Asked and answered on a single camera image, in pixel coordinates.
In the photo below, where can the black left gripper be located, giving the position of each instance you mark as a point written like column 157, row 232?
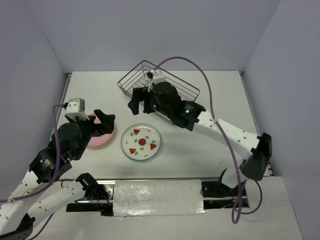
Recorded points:
column 107, row 122

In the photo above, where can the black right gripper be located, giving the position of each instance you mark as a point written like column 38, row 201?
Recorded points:
column 133, row 104

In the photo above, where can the pink plate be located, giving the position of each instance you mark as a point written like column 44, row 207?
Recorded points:
column 100, row 141

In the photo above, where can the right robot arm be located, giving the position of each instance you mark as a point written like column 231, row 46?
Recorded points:
column 255, row 150

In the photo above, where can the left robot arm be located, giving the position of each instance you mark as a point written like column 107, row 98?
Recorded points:
column 23, row 210

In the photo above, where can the silver taped base cover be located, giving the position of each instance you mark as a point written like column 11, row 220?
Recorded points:
column 157, row 198

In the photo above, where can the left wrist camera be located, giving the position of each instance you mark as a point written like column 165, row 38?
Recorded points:
column 75, row 107

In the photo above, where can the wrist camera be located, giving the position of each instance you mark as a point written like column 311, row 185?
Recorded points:
column 75, row 107
column 155, row 76

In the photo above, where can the black wire dish rack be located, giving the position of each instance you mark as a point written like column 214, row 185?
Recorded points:
column 137, row 78

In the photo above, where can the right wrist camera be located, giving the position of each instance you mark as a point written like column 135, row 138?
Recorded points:
column 155, row 76

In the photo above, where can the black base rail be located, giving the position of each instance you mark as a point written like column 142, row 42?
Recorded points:
column 214, row 195

